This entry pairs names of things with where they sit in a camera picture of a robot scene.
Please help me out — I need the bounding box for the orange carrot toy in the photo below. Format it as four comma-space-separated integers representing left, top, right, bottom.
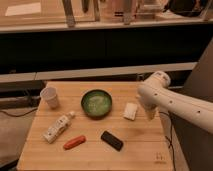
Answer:
63, 135, 86, 150

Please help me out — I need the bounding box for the green ceramic bowl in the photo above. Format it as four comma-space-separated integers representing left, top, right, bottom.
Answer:
81, 89, 112, 119

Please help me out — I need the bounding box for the black cable right side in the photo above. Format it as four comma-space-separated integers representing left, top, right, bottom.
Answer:
159, 111, 177, 171

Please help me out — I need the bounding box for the white paper sheet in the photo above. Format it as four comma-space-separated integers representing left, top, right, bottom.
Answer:
5, 2, 41, 16

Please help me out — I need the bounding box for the black rectangular block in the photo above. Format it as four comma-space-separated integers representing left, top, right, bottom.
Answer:
101, 131, 123, 151

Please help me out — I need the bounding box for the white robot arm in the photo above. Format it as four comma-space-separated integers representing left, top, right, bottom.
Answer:
138, 71, 213, 134

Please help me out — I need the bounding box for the black cable left side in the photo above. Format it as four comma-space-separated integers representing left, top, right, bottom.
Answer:
0, 107, 38, 118

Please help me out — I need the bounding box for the white sponge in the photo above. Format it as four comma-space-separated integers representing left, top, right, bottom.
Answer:
123, 103, 138, 121

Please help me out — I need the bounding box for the black cable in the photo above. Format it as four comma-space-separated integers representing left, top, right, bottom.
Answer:
0, 107, 38, 118
159, 111, 177, 171

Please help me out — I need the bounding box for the white paper cup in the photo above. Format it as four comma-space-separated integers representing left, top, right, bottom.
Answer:
40, 87, 59, 109

